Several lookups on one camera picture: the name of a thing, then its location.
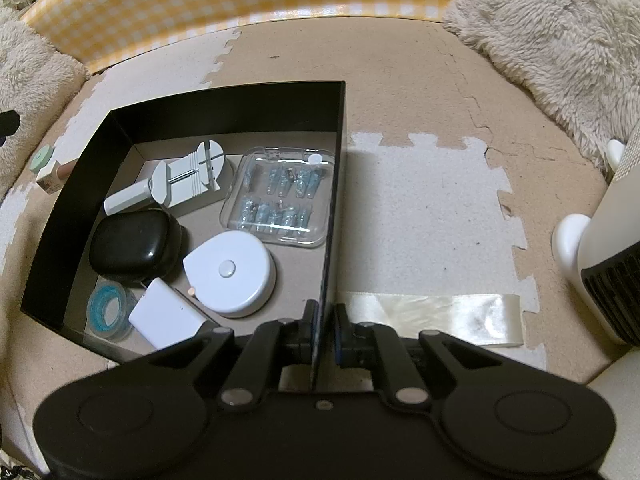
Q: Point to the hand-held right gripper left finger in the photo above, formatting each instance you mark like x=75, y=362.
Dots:
x=312, y=322

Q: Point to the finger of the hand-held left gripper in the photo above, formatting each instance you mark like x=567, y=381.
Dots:
x=9, y=122

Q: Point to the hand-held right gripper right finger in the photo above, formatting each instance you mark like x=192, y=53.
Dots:
x=343, y=332

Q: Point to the white round tape measure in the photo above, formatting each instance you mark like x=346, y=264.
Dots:
x=230, y=270

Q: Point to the clear plastic parts case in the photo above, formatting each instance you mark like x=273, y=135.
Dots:
x=280, y=195

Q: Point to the white watch link remover tool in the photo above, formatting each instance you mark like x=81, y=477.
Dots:
x=185, y=175

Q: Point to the blue patterned tape roll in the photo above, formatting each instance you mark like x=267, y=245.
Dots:
x=93, y=311

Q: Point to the black cardboard box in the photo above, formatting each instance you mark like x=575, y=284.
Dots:
x=225, y=110

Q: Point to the green round tape measure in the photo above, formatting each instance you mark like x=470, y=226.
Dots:
x=41, y=159

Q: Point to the fluffy beige cushion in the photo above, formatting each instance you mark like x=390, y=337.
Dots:
x=30, y=75

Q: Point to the white foam puzzle mat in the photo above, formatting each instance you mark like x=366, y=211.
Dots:
x=165, y=70
x=425, y=220

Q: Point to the white rectangular box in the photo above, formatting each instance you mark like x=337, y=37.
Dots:
x=165, y=312

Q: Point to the black glossy rounded case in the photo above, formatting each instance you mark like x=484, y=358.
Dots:
x=130, y=245

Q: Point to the beige foam puzzle mat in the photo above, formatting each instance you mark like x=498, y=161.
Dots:
x=50, y=385
x=545, y=280
x=390, y=75

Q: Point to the yellow checkered padded fence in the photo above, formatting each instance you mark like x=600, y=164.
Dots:
x=200, y=0

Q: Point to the white fan heater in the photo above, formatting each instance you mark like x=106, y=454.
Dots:
x=610, y=240

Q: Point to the fluffy cream cushion right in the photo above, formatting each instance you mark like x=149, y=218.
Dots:
x=550, y=35

